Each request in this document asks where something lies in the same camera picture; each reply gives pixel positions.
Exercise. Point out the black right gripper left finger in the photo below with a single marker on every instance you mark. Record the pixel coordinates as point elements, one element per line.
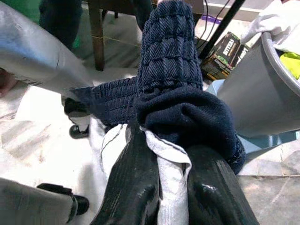
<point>131,187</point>

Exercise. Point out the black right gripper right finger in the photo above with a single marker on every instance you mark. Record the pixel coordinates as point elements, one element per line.
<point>211,192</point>

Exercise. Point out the brown wooden furniture leg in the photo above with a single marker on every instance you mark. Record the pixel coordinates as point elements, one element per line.
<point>97,35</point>

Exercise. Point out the yellow green cloth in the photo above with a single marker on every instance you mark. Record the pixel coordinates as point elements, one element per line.
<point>291,65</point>

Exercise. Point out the purple flat object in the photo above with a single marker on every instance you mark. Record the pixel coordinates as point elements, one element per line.
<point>211,18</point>

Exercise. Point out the grey plastic laundry basket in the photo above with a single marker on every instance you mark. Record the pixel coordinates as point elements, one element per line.
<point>253,93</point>

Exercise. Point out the black printed cardboard box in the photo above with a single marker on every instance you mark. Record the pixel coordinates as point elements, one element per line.
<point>225,56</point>

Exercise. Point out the black metal pole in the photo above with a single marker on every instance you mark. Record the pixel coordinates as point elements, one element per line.
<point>222,25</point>

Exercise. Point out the navy elastic waist garment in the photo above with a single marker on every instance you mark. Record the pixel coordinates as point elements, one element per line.
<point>168,58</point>

